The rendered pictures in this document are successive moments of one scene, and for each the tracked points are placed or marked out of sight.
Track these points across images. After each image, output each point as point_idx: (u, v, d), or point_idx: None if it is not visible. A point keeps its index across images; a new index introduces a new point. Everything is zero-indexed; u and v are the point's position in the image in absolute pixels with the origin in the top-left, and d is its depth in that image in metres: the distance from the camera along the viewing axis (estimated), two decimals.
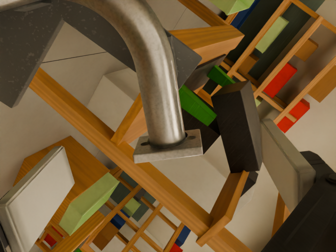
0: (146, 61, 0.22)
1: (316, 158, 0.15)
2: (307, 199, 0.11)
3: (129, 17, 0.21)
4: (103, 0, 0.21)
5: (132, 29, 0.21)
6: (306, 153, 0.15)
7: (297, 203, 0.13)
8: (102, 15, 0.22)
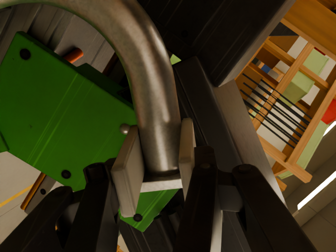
0: (140, 77, 0.18)
1: (210, 151, 0.17)
2: (191, 188, 0.13)
3: (120, 24, 0.17)
4: (88, 5, 0.17)
5: (124, 39, 0.18)
6: (205, 147, 0.18)
7: (182, 188, 0.16)
8: (88, 22, 0.18)
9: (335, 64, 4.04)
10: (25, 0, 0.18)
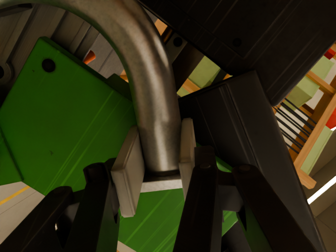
0: (141, 76, 0.18)
1: (210, 151, 0.17)
2: (191, 188, 0.13)
3: (121, 24, 0.17)
4: (89, 5, 0.17)
5: (124, 39, 0.18)
6: (205, 147, 0.18)
7: (182, 188, 0.16)
8: (89, 22, 0.18)
9: None
10: (26, 0, 0.18)
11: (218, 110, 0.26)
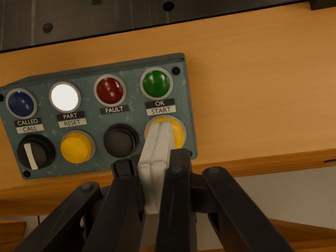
0: None
1: (186, 153, 0.18)
2: (165, 191, 0.13)
3: None
4: None
5: None
6: (181, 150, 0.18)
7: (156, 190, 0.16)
8: None
9: None
10: None
11: None
